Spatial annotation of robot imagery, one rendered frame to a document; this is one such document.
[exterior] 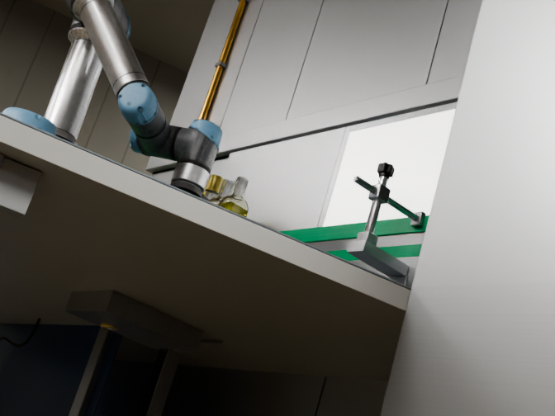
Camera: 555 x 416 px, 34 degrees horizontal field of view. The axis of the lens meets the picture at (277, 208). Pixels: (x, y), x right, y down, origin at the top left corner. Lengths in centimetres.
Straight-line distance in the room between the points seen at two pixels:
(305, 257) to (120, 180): 27
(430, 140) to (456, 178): 64
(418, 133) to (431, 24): 33
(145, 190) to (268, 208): 113
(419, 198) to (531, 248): 73
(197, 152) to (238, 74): 89
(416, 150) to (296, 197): 37
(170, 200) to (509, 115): 50
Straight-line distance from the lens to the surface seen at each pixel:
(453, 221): 130
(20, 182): 119
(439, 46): 217
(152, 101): 188
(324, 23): 259
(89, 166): 116
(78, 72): 215
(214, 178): 228
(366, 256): 151
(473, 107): 139
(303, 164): 226
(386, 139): 208
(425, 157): 196
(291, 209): 221
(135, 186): 117
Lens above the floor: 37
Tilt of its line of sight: 19 degrees up
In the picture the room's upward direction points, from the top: 17 degrees clockwise
